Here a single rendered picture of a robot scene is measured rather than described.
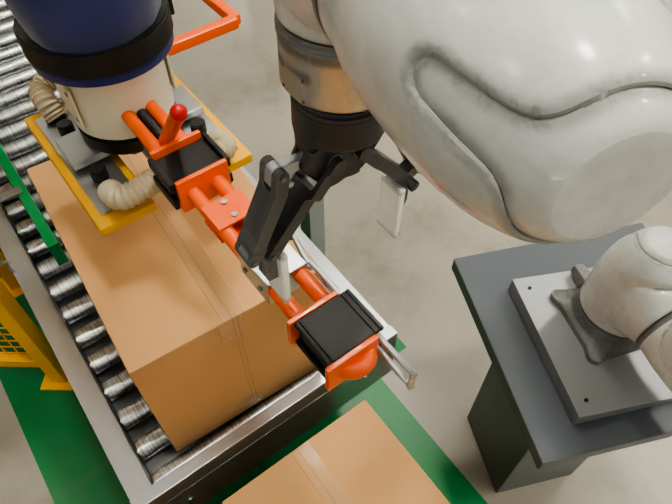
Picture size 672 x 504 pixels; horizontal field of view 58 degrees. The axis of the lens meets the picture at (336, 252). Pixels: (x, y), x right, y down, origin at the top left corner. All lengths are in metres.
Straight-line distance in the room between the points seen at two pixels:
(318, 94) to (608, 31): 0.23
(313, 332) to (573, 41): 0.54
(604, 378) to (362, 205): 1.47
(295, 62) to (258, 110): 2.61
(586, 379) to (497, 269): 0.32
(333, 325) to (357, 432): 0.77
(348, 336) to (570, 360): 0.73
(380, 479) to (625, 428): 0.52
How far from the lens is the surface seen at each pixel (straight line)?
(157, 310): 1.17
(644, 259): 1.21
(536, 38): 0.22
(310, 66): 0.40
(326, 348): 0.69
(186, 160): 0.91
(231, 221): 0.82
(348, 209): 2.53
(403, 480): 1.43
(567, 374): 1.32
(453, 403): 2.11
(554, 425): 1.31
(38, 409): 2.28
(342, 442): 1.44
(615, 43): 0.22
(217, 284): 1.18
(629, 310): 1.25
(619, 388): 1.36
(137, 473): 1.43
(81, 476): 2.14
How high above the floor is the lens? 1.90
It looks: 53 degrees down
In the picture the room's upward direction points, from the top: straight up
